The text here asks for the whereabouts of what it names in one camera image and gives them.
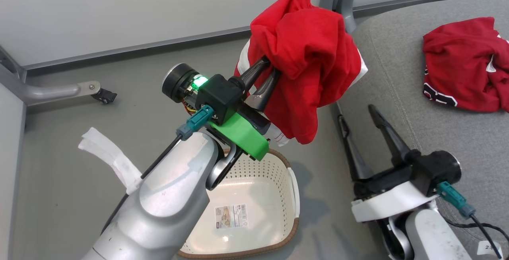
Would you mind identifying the red jersey with white trim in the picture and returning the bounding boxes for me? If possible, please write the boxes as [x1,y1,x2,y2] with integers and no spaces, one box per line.
[234,0,368,145]

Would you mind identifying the black camera cable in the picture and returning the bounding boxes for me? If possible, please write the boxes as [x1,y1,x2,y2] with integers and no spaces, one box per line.
[101,135,183,233]
[441,212,509,259]

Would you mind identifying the grey fabric sofa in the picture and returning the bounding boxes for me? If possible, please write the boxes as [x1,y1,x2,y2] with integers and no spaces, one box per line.
[336,0,509,260]

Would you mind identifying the white fabric strap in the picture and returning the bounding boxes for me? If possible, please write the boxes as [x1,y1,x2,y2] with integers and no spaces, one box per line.
[78,128,143,195]

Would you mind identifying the red shirt with white label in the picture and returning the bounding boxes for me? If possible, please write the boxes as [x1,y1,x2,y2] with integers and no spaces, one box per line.
[422,17,509,113]

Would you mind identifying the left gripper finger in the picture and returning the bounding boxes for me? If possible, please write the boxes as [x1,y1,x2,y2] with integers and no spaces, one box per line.
[245,68,281,111]
[237,56,272,93]

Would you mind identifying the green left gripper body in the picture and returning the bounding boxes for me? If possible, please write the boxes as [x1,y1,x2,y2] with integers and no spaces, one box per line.
[207,105,272,161]

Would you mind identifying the black right camera cable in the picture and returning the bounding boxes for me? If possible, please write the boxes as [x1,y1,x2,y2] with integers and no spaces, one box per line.
[441,212,509,259]

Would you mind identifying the teal camera connector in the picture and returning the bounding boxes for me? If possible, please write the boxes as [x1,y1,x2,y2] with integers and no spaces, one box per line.
[176,106,215,140]
[436,181,476,219]

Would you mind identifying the white cable tag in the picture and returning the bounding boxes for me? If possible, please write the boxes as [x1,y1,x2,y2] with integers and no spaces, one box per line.
[476,241,504,259]

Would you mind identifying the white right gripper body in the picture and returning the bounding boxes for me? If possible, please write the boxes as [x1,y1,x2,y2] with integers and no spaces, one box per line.
[351,165,438,223]

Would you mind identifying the black left camera cable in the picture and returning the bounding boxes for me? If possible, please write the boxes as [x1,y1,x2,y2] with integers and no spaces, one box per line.
[101,135,183,233]

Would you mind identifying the teal right camera connector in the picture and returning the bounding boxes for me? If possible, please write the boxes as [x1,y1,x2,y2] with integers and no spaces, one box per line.
[436,181,476,219]

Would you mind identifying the teal left camera connector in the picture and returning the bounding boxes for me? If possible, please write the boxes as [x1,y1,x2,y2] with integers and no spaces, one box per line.
[176,106,215,140]

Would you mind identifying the long grey partition foot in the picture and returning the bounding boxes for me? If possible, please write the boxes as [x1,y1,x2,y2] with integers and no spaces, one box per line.
[24,80,101,105]

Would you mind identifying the white perforated laundry basket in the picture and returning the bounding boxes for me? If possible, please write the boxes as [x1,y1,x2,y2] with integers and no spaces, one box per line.
[177,149,301,260]

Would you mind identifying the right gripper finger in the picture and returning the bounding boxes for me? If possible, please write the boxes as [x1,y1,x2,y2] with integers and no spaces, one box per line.
[368,104,412,167]
[337,115,374,183]

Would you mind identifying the black caster wheel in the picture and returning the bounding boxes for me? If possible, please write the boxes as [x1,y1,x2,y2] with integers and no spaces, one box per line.
[91,88,118,105]

